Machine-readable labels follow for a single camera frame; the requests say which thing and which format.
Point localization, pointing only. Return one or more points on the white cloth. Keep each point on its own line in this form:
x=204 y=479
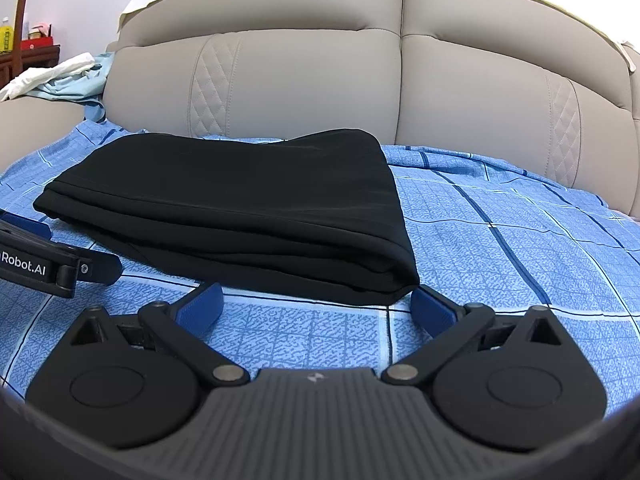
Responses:
x=45 y=76

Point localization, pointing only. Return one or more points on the dark wooden cabinet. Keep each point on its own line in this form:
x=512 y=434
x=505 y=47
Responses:
x=30 y=60

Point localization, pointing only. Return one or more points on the curved wooden pole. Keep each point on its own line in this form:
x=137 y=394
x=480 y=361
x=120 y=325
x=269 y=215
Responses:
x=22 y=10

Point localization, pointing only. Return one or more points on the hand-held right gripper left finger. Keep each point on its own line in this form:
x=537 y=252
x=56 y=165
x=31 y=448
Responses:
x=202 y=305

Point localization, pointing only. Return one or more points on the blue checked bed sheet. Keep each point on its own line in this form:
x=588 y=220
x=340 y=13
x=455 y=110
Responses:
x=500 y=270

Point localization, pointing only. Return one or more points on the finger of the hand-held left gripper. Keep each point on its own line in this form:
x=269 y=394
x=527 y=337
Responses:
x=102 y=267
x=25 y=224

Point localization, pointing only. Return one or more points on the yellow bottle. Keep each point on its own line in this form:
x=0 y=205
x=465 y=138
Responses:
x=5 y=37

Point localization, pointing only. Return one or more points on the beige padded headboard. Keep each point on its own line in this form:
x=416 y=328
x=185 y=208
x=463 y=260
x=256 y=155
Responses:
x=350 y=70

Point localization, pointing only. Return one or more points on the light blue cloth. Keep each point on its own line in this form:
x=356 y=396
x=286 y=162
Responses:
x=80 y=87

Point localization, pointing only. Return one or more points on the black pants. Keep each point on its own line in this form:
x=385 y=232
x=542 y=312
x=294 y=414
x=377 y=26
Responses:
x=240 y=210

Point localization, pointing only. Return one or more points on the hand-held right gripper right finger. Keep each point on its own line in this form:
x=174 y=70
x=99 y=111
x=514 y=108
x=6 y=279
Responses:
x=432 y=311

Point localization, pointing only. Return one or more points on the red box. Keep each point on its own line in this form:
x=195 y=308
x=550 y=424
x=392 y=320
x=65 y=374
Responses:
x=36 y=40

